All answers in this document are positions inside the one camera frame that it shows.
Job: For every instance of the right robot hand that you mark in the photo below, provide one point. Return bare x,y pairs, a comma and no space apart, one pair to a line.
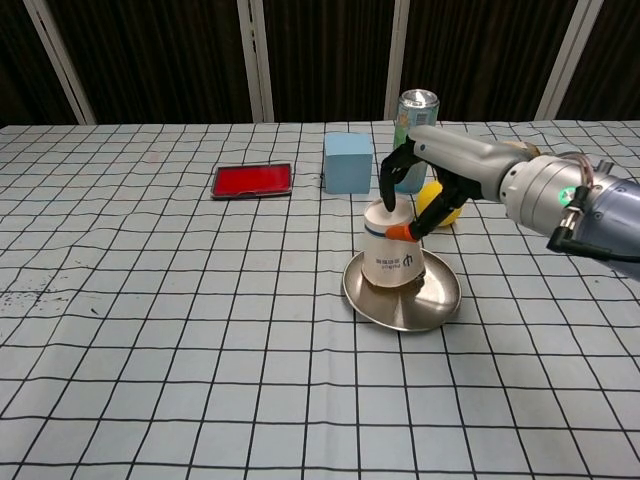
460,160

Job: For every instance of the white paper cup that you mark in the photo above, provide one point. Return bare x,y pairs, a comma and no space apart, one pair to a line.
385,260

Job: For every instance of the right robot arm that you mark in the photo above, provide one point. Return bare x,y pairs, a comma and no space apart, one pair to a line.
550,195

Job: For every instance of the metal plate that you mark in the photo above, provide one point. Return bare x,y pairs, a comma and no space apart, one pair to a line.
400,312

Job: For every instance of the yellow ball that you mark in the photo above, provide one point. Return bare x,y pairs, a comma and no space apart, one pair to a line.
427,196

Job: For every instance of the peach tea bottle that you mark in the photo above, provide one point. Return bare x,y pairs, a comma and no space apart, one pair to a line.
520,147

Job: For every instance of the green drink can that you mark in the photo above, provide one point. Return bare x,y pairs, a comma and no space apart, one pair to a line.
417,112

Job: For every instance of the light blue cube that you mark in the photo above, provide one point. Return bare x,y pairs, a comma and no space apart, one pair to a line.
347,162

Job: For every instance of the red ink pad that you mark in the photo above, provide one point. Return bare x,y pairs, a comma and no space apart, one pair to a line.
252,180

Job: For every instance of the white aluminium frame post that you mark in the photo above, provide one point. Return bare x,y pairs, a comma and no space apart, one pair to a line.
256,60
562,60
60,62
397,55

